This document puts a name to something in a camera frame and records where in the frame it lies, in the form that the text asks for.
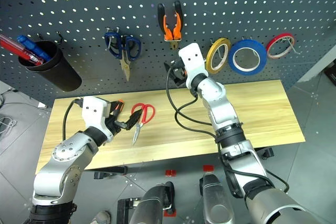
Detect dark grey perforated pegboard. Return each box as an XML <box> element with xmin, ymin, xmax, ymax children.
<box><xmin>0</xmin><ymin>0</ymin><xmax>336</xmax><ymax>105</ymax></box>

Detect white floor cable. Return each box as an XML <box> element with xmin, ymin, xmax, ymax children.
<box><xmin>0</xmin><ymin>118</ymin><xmax>17</xmax><ymax>135</ymax></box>

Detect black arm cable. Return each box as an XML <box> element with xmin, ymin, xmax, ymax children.
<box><xmin>166</xmin><ymin>67</ymin><xmax>289</xmax><ymax>193</ymax></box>
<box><xmin>62</xmin><ymin>99</ymin><xmax>84</xmax><ymax>141</ymax></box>

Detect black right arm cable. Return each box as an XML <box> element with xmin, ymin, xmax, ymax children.
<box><xmin>166</xmin><ymin>67</ymin><xmax>289</xmax><ymax>193</ymax></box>

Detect dark grey rounded shape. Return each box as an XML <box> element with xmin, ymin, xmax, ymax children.
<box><xmin>199</xmin><ymin>171</ymin><xmax>237</xmax><ymax>224</ymax></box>
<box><xmin>128</xmin><ymin>182</ymin><xmax>175</xmax><ymax>224</ymax></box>

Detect grey shoe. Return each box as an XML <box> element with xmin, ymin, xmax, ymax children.
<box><xmin>90</xmin><ymin>210</ymin><xmax>111</xmax><ymax>224</ymax></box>

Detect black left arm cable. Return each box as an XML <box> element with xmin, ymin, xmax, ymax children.
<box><xmin>62</xmin><ymin>99</ymin><xmax>84</xmax><ymax>141</ymax></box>

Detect red tape roll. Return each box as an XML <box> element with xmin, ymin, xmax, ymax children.
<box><xmin>266</xmin><ymin>33</ymin><xmax>296</xmax><ymax>61</ymax></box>

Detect black table clamp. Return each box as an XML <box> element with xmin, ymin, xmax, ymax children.
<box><xmin>256</xmin><ymin>147</ymin><xmax>275</xmax><ymax>159</ymax></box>

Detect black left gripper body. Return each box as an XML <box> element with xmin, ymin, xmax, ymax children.
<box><xmin>104</xmin><ymin>100</ymin><xmax>126</xmax><ymax>136</ymax></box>

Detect orange and black pliers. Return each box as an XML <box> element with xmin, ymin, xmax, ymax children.
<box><xmin>157</xmin><ymin>0</ymin><xmax>184</xmax><ymax>50</ymax></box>

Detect black floor stand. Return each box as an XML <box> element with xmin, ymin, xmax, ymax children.
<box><xmin>117</xmin><ymin>197</ymin><xmax>140</xmax><ymax>224</ymax></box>

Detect yellow tape roll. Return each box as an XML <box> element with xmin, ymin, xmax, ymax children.
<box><xmin>206</xmin><ymin>37</ymin><xmax>232</xmax><ymax>74</ymax></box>

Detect red handled scissors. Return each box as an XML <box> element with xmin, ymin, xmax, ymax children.
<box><xmin>130</xmin><ymin>102</ymin><xmax>155</xmax><ymax>146</ymax></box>

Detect blue handled scissors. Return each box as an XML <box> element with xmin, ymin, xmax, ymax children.
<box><xmin>104</xmin><ymin>31</ymin><xmax>142</xmax><ymax>82</ymax></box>

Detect metal pegboard hook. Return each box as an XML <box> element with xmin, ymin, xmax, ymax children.
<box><xmin>282</xmin><ymin>36</ymin><xmax>301</xmax><ymax>56</ymax></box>
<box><xmin>106</xmin><ymin>26</ymin><xmax>121</xmax><ymax>50</ymax></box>

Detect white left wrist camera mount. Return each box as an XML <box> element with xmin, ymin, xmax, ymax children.
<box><xmin>81</xmin><ymin>96</ymin><xmax>112</xmax><ymax>142</ymax></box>

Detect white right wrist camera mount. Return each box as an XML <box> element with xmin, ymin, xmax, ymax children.
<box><xmin>178</xmin><ymin>42</ymin><xmax>208</xmax><ymax>88</ymax></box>

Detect black cylindrical holder cup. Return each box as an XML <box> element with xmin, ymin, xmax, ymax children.
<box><xmin>17</xmin><ymin>40</ymin><xmax>82</xmax><ymax>92</ymax></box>

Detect blue tape roll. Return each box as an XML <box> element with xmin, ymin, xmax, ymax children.
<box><xmin>227</xmin><ymin>39</ymin><xmax>268</xmax><ymax>76</ymax></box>

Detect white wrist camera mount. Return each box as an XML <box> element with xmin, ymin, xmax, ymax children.
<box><xmin>81</xmin><ymin>96</ymin><xmax>112</xmax><ymax>142</ymax></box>
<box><xmin>178</xmin><ymin>42</ymin><xmax>208</xmax><ymax>88</ymax></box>

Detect dark box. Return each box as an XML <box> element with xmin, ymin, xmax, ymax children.
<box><xmin>324</xmin><ymin>60</ymin><xmax>336</xmax><ymax>86</ymax></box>

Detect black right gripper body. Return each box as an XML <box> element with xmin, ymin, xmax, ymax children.
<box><xmin>173</xmin><ymin>58</ymin><xmax>188</xmax><ymax>80</ymax></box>

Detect blue utility knife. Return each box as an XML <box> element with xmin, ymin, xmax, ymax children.
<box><xmin>17</xmin><ymin>35</ymin><xmax>52</xmax><ymax>62</ymax></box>

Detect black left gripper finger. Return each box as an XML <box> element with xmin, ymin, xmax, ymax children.
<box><xmin>121</xmin><ymin>108</ymin><xmax>144</xmax><ymax>131</ymax></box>
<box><xmin>111</xmin><ymin>99</ymin><xmax>125</xmax><ymax>120</ymax></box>

